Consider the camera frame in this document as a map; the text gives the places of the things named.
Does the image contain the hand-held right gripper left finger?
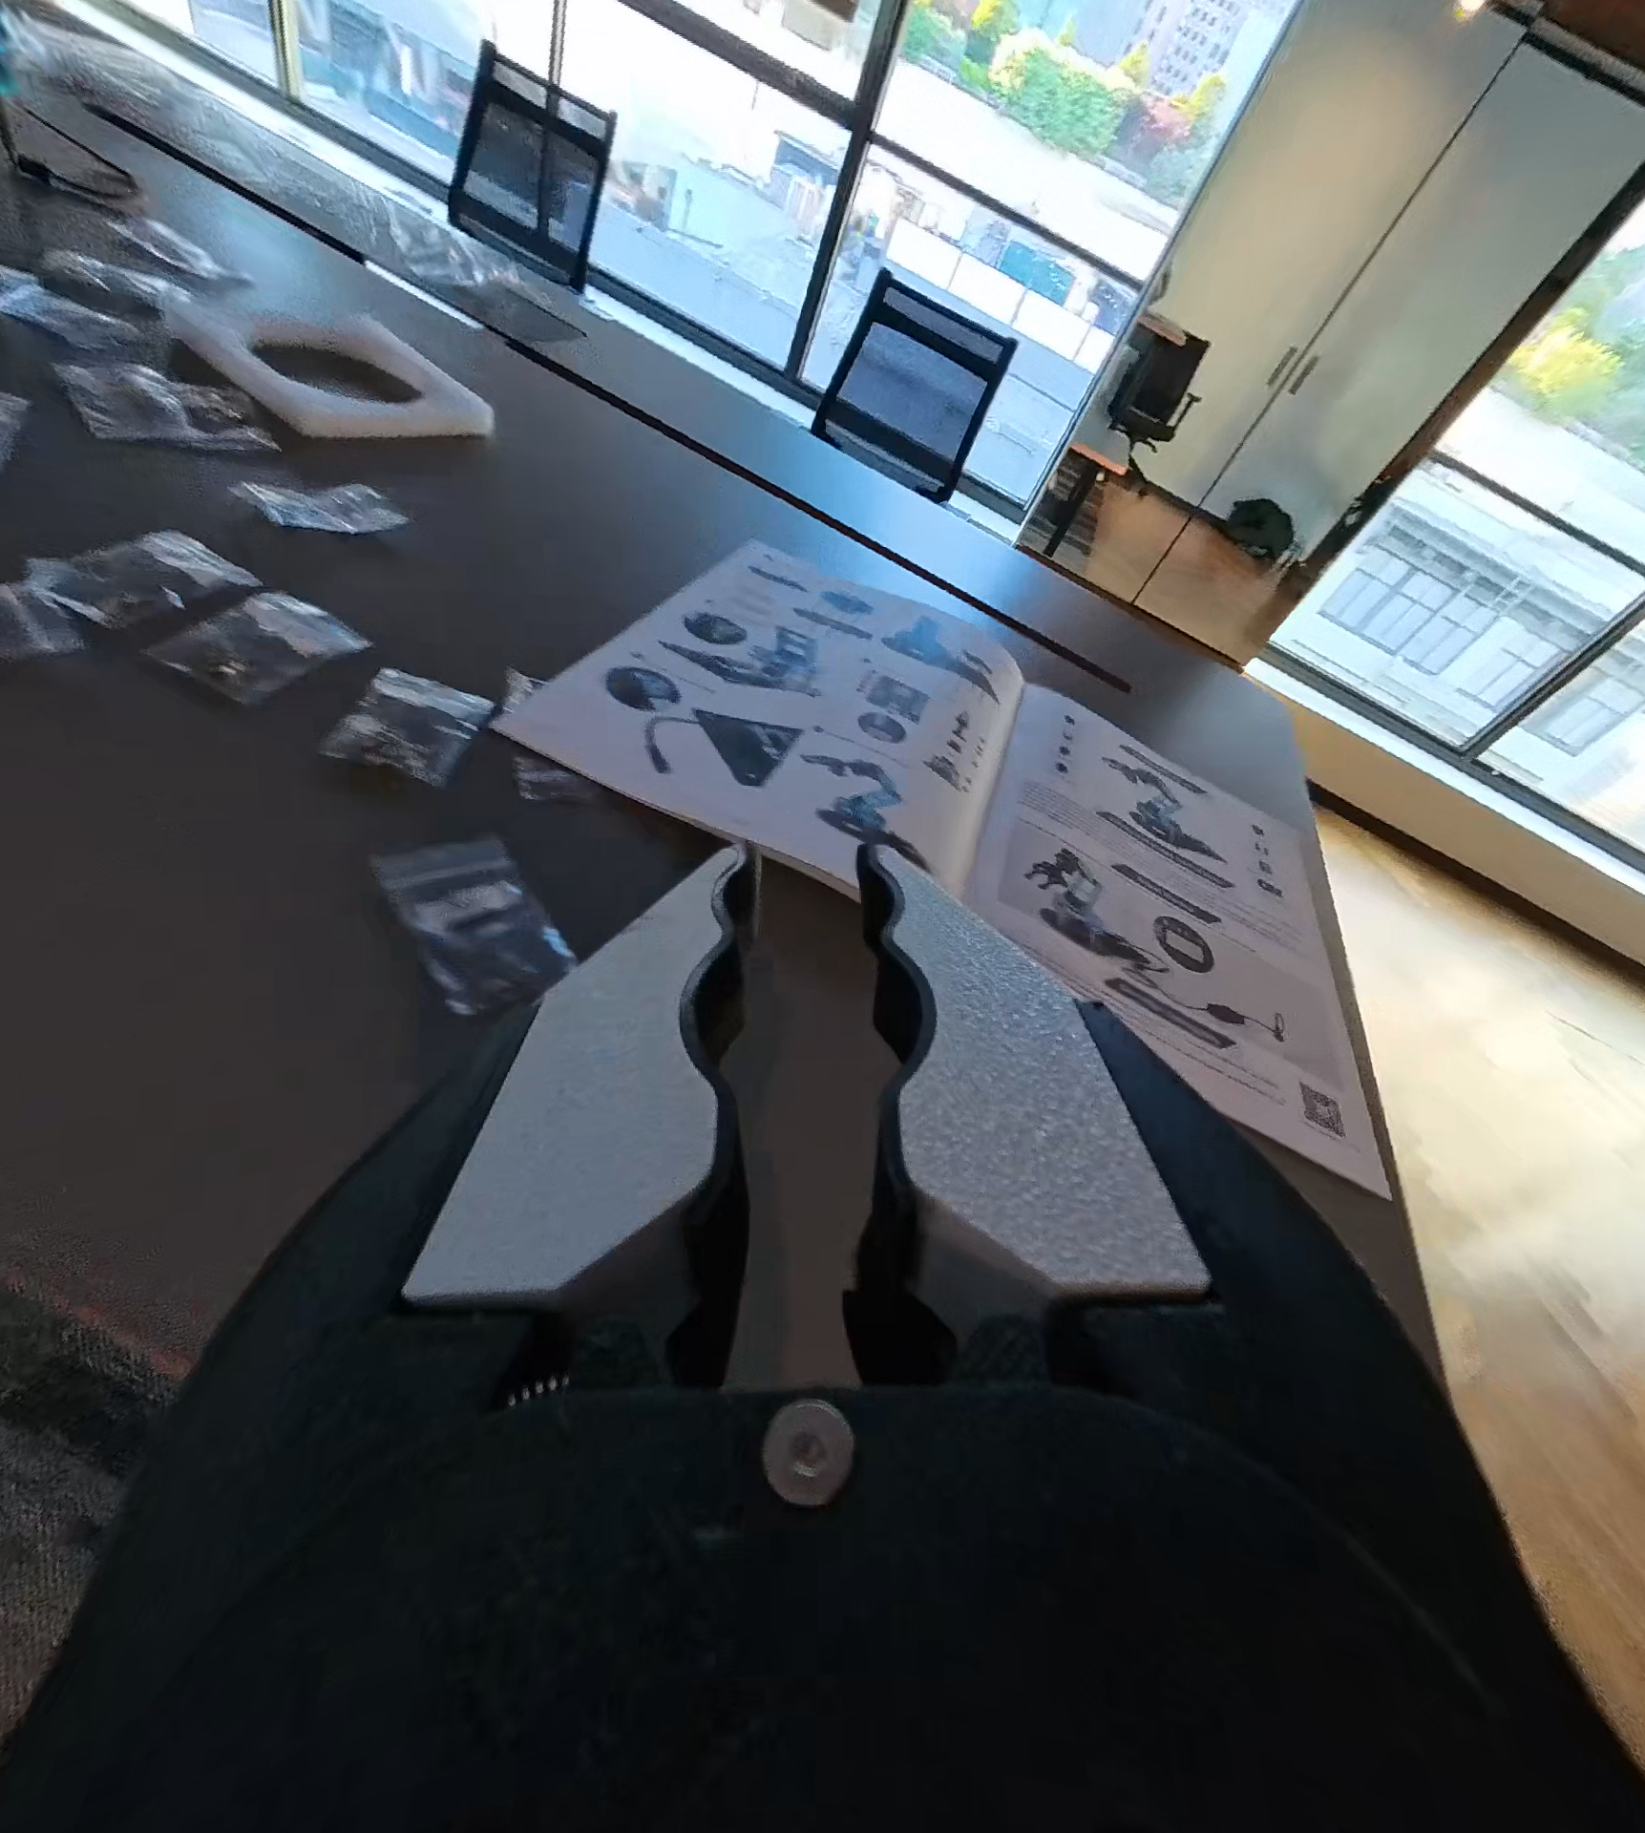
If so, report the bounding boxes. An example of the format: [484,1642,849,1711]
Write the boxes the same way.
[398,842,759,1388]

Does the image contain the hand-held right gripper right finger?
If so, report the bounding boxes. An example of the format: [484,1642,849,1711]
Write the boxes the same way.
[839,842,1213,1388]

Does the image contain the robot arm instruction booklet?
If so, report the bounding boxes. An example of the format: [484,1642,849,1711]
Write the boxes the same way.
[492,539,1393,1203]

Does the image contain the dark desk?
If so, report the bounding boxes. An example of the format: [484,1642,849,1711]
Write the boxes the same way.
[0,0,1450,1384]

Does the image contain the scattered small clear screw bags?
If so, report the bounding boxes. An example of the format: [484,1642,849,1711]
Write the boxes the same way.
[0,214,580,1020]

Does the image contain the black mesh office chair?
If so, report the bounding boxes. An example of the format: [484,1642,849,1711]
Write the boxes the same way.
[811,267,1019,504]
[446,40,618,296]

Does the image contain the black swivel chair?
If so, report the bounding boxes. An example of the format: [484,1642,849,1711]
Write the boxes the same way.
[1104,317,1213,458]

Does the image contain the long crumpled clear plastic wrap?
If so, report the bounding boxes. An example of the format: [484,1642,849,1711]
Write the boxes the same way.
[49,29,587,317]

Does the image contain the tall white cabinet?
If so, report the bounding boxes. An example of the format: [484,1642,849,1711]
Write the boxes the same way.
[1015,0,1645,672]

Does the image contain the white square foam frame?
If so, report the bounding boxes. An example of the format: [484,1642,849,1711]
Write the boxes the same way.
[164,298,498,443]

